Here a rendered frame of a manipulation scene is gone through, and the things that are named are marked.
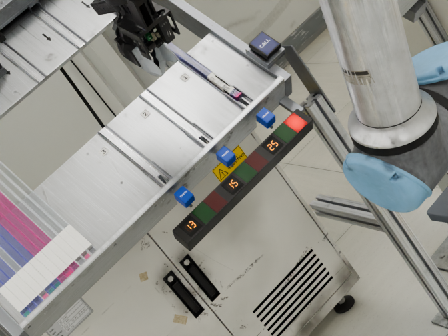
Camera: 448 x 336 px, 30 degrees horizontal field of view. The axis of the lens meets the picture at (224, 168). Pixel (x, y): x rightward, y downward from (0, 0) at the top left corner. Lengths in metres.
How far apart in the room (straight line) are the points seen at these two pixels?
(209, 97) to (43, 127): 1.91
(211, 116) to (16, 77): 0.41
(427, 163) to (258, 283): 0.98
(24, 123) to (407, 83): 2.55
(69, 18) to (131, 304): 0.63
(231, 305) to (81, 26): 0.73
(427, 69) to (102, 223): 0.66
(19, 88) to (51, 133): 1.76
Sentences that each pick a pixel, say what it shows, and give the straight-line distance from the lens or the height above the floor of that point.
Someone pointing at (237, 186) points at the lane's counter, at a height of 0.65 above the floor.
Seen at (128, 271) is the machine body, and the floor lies 0.53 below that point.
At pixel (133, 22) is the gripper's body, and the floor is 1.01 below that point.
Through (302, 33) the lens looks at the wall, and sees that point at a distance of 3.98.
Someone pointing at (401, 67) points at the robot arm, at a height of 0.86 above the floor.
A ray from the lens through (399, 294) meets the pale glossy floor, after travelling 2.16.
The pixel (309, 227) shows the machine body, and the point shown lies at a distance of 2.06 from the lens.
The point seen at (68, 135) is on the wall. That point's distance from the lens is 3.50.
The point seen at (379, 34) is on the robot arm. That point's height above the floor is 0.92.
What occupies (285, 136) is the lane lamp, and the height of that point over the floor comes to 0.66.
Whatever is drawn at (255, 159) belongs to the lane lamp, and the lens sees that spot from 1.55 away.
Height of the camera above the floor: 1.26
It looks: 22 degrees down
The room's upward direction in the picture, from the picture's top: 37 degrees counter-clockwise
